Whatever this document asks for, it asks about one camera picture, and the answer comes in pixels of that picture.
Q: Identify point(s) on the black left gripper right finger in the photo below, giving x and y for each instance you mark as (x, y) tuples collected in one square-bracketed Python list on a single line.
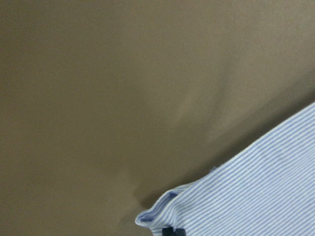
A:
[(180, 232)]

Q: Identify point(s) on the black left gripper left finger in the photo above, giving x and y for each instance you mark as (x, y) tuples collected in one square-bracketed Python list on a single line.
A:
[(167, 232)]

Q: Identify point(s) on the light blue striped shirt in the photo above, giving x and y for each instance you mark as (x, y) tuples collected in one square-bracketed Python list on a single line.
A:
[(268, 189)]

